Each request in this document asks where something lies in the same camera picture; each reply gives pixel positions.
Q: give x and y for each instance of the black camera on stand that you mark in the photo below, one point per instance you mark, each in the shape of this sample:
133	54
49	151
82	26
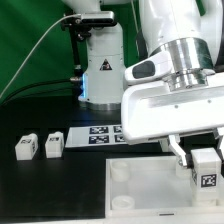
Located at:
79	26

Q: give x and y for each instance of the white sheet with markers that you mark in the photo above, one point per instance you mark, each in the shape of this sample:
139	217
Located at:
94	136

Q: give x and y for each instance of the white square table top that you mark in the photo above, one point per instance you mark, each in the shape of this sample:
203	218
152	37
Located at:
154	190

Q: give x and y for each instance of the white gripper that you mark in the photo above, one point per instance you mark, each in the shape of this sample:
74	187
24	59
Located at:
150	111

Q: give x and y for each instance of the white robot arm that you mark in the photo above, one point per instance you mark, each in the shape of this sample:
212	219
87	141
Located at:
177	87

